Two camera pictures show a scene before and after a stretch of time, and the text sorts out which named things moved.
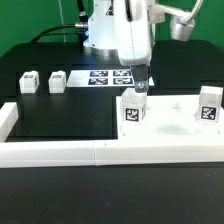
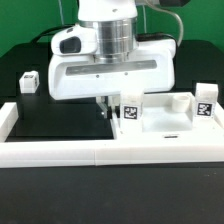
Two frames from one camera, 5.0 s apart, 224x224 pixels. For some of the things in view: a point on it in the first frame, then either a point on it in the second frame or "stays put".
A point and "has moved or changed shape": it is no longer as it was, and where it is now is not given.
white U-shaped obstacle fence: [66, 153] stays put
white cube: [29, 82] stays put
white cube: [210, 108] has moved or changed shape
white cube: [132, 111] stays put
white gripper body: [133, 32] to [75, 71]
